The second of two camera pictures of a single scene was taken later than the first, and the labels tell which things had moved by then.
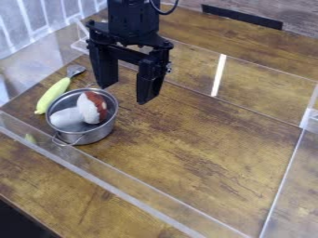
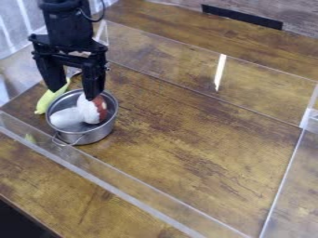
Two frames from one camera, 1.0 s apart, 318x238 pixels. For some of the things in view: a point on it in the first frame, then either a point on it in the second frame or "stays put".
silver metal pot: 89,133 stays put
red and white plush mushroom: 88,112 stays put
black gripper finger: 149,77 → 93,78
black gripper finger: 104,62 → 53,72
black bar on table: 237,15 stays put
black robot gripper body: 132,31 → 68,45
